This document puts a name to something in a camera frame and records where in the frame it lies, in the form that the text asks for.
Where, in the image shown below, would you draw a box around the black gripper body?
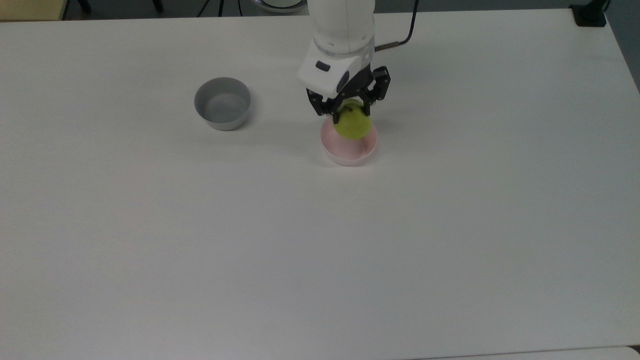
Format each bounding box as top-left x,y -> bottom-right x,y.
330,65 -> 375,103

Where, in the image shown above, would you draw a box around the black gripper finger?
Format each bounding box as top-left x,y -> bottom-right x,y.
306,89 -> 342,125
360,66 -> 391,117

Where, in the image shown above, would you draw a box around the pink plastic bowl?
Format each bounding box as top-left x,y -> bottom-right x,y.
320,119 -> 379,167

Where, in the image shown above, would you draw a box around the grey plastic bowl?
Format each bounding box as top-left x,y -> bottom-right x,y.
194,77 -> 252,132

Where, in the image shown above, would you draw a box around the round white grey base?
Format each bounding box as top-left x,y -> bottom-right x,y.
249,0 -> 309,14

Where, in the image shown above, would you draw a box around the black tripod legs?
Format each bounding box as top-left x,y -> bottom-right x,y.
196,0 -> 244,18

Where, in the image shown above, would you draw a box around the black table clamp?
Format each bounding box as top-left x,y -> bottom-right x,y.
570,0 -> 611,28

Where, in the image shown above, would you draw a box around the yellow wooden board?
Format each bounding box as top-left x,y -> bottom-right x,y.
0,0 -> 69,22

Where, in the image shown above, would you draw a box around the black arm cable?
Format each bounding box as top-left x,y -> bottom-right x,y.
374,0 -> 420,53

